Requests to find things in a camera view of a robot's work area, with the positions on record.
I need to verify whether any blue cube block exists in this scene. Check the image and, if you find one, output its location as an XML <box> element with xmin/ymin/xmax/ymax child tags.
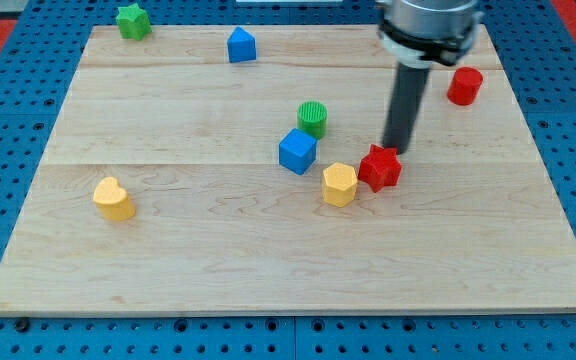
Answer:
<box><xmin>279</xmin><ymin>128</ymin><xmax>317</xmax><ymax>175</ymax></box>

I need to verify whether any green star block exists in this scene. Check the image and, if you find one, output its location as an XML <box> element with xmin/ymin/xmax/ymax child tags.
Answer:
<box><xmin>115</xmin><ymin>3</ymin><xmax>152</xmax><ymax>41</ymax></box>

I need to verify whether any wooden board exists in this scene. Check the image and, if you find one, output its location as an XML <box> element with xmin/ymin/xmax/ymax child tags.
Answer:
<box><xmin>0</xmin><ymin>25</ymin><xmax>576</xmax><ymax>318</ymax></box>

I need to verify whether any yellow heart block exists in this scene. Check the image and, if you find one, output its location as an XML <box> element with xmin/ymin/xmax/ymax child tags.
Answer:
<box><xmin>93</xmin><ymin>177</ymin><xmax>136</xmax><ymax>221</ymax></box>

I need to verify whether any yellow hexagon block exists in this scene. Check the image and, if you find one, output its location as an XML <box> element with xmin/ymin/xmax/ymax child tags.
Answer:
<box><xmin>322</xmin><ymin>162</ymin><xmax>358</xmax><ymax>207</ymax></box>

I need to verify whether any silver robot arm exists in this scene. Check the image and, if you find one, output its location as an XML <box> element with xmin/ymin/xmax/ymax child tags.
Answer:
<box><xmin>376</xmin><ymin>0</ymin><xmax>483</xmax><ymax>69</ymax></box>

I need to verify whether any red star block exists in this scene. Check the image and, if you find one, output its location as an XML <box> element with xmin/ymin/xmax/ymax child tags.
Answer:
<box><xmin>358</xmin><ymin>144</ymin><xmax>402</xmax><ymax>193</ymax></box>

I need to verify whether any red cylinder block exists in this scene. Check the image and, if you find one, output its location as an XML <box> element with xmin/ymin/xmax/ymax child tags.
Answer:
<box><xmin>447</xmin><ymin>67</ymin><xmax>484</xmax><ymax>106</ymax></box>

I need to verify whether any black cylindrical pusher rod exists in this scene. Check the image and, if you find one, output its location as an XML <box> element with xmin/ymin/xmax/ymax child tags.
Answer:
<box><xmin>382</xmin><ymin>63</ymin><xmax>430</xmax><ymax>154</ymax></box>

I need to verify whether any green cylinder block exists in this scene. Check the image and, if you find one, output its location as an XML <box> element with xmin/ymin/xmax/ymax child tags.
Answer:
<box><xmin>297</xmin><ymin>100</ymin><xmax>328</xmax><ymax>139</ymax></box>

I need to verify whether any blue triangle block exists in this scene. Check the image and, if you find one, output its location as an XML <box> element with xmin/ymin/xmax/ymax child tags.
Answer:
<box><xmin>227</xmin><ymin>27</ymin><xmax>257</xmax><ymax>63</ymax></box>

